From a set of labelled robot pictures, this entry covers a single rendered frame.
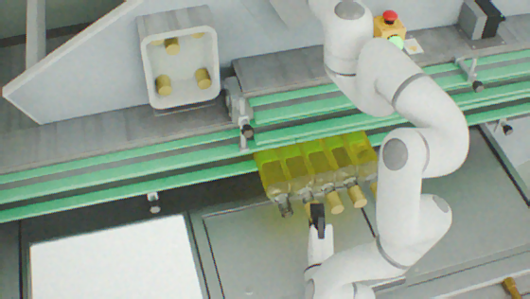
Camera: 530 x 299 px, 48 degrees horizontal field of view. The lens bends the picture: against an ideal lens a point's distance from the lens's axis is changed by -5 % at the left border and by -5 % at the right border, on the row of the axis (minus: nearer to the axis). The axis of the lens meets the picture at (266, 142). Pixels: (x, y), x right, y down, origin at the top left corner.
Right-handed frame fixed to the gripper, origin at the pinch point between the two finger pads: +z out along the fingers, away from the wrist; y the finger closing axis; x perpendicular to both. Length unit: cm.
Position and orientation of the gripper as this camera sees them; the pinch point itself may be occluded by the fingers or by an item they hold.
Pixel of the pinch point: (316, 216)
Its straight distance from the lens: 143.5
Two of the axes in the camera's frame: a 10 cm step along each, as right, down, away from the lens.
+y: 0.2, -6.8, -7.4
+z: -0.2, -7.4, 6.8
